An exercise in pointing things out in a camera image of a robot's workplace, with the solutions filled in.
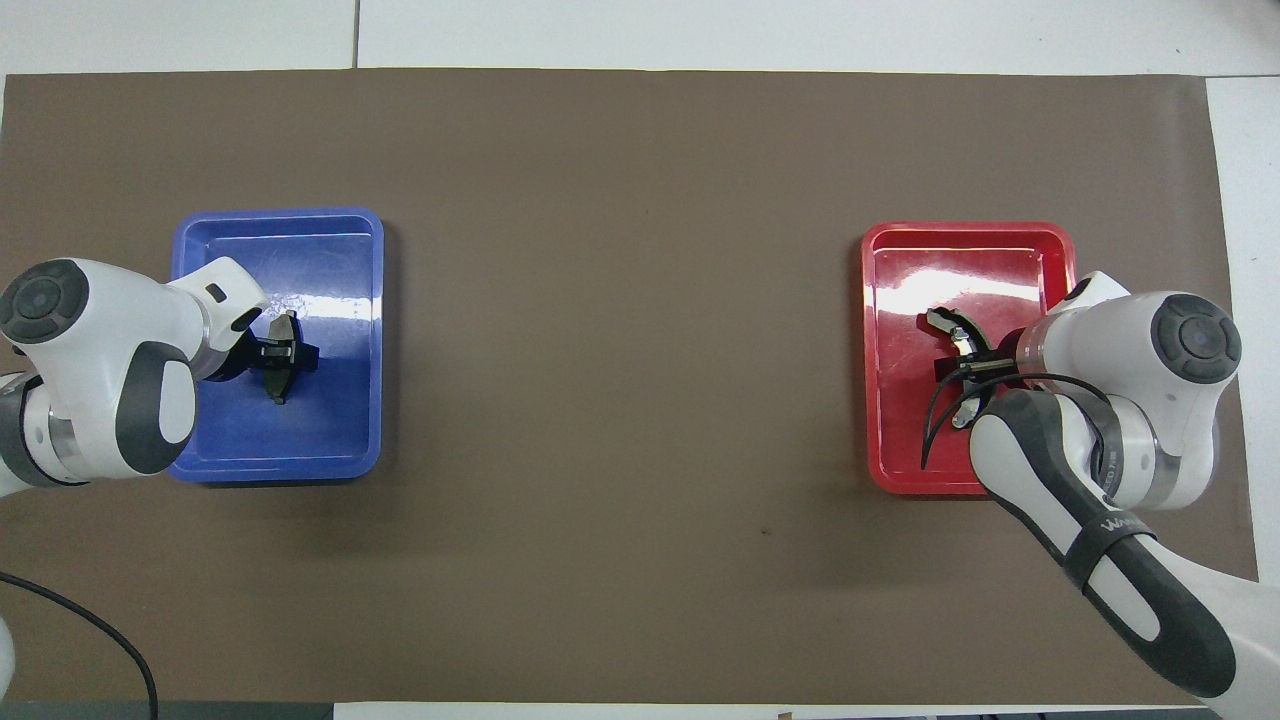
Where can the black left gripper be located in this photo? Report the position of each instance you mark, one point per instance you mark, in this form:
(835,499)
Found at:
(240,358)

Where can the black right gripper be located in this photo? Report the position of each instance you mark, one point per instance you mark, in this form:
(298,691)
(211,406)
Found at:
(1003,365)

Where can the dark brake pad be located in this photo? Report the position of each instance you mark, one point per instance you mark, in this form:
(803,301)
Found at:
(283,325)

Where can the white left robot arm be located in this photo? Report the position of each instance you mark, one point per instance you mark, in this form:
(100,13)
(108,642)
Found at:
(100,370)

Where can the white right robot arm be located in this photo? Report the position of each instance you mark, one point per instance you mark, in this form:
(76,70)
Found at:
(1130,340)

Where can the red plastic tray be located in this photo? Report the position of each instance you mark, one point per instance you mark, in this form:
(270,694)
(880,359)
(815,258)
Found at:
(900,420)

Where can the blue plastic tray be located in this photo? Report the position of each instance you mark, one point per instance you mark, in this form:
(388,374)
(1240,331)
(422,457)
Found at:
(330,430)

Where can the brown table mat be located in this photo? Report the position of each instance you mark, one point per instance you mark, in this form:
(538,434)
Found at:
(620,300)

